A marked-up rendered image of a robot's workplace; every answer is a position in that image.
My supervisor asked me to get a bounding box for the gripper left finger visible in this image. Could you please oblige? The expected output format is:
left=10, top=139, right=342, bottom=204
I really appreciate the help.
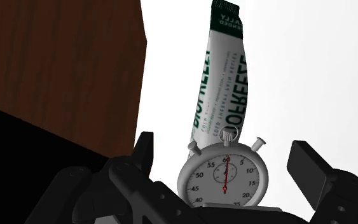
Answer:
left=25, top=131, right=207, bottom=224

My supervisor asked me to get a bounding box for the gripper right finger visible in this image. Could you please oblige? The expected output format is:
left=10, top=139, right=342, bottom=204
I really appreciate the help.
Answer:
left=286, top=140, right=358, bottom=224

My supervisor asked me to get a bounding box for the silver stopwatch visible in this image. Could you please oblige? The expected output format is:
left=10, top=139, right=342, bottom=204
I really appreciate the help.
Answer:
left=177, top=125, right=270, bottom=208

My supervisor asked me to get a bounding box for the brown wooden cabinet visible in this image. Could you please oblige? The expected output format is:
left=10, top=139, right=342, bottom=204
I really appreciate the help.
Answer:
left=0, top=0, right=148, bottom=158

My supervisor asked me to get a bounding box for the white and green tube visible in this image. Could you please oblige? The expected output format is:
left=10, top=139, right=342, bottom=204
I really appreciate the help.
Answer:
left=188, top=0, right=248, bottom=160

